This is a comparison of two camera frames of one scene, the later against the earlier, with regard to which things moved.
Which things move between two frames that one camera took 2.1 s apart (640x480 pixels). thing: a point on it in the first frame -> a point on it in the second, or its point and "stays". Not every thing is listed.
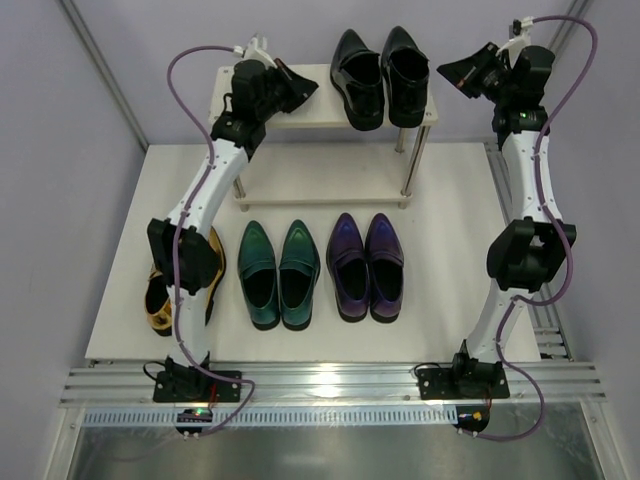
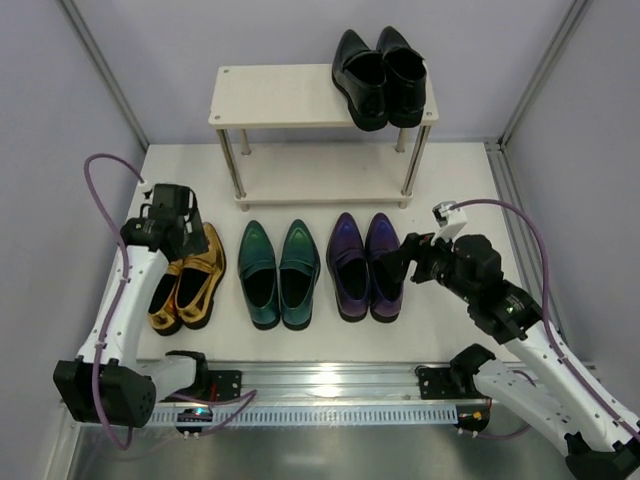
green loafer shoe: x=256 y=262 stays
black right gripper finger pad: x=463 y=74 -> x=397 y=262
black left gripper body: x=279 y=88 -> x=194 y=236
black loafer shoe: x=357 y=81 stays
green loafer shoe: x=298 y=272 stays
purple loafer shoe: x=348 y=267 stays
